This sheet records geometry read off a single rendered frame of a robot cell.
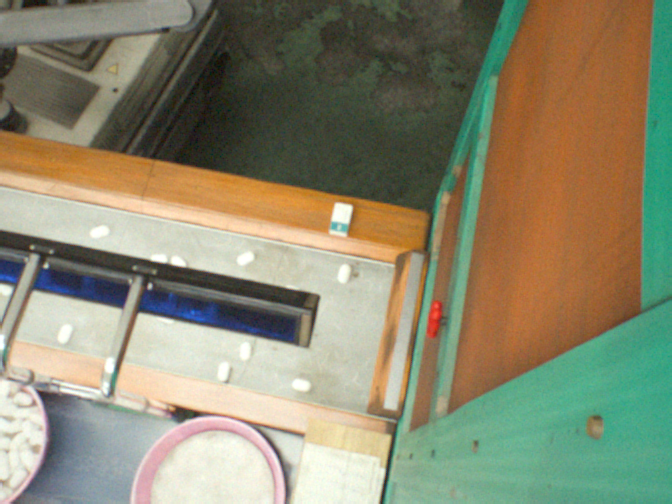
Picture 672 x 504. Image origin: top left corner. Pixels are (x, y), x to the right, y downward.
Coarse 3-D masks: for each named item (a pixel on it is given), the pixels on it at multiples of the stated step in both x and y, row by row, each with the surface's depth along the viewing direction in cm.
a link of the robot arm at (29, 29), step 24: (120, 0) 100; (144, 0) 99; (168, 0) 97; (0, 24) 100; (24, 24) 100; (48, 24) 100; (72, 24) 100; (96, 24) 100; (120, 24) 100; (144, 24) 100; (168, 24) 98; (0, 48) 102
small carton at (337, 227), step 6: (336, 204) 124; (342, 204) 124; (336, 210) 124; (342, 210) 124; (348, 210) 124; (336, 216) 123; (342, 216) 123; (348, 216) 123; (336, 222) 123; (342, 222) 123; (348, 222) 123; (330, 228) 123; (336, 228) 122; (342, 228) 122; (348, 228) 124; (336, 234) 124; (342, 234) 123
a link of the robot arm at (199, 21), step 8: (192, 0) 98; (200, 0) 98; (208, 0) 98; (216, 0) 102; (200, 8) 99; (208, 8) 99; (200, 16) 99; (208, 16) 105; (192, 24) 99; (200, 24) 102
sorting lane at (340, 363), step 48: (0, 192) 131; (96, 240) 127; (144, 240) 127; (192, 240) 127; (240, 240) 127; (336, 288) 123; (384, 288) 123; (48, 336) 121; (96, 336) 121; (144, 336) 121; (192, 336) 120; (240, 336) 120; (336, 336) 120; (240, 384) 117; (288, 384) 117; (336, 384) 117
